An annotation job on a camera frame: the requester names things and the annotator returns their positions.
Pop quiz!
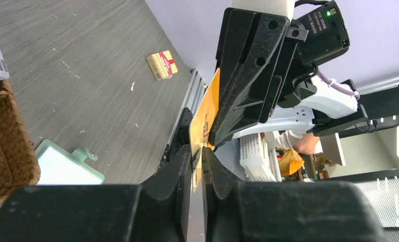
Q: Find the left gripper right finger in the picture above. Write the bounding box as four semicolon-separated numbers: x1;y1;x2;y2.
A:
202;148;388;241

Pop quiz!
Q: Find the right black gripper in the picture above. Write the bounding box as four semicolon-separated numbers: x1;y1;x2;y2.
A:
208;1;351;145

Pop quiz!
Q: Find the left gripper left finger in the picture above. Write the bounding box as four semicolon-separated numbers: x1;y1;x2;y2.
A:
0;145;191;241

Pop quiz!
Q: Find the gold VIP card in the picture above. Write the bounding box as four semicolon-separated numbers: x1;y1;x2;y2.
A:
189;68;220;192

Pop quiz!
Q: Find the green card holder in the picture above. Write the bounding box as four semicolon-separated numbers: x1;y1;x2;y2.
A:
35;139;105;186

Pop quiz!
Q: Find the woven wicker divided tray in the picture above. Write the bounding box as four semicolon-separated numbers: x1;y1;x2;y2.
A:
0;80;41;204

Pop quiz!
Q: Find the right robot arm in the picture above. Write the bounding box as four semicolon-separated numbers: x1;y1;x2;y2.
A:
204;1;368;146

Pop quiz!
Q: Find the white perforated basket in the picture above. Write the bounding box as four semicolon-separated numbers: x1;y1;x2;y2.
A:
239;132;282;182

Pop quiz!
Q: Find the person in background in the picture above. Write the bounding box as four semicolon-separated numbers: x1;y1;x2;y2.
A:
260;130;323;155

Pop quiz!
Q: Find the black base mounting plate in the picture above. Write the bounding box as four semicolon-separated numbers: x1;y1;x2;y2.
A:
157;107;193;170

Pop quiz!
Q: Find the red gold matchbox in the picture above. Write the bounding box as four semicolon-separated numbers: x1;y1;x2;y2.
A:
146;50;178;81

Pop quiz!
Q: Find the grey monitor in background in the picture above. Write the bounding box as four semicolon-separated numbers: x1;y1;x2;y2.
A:
320;133;346;166

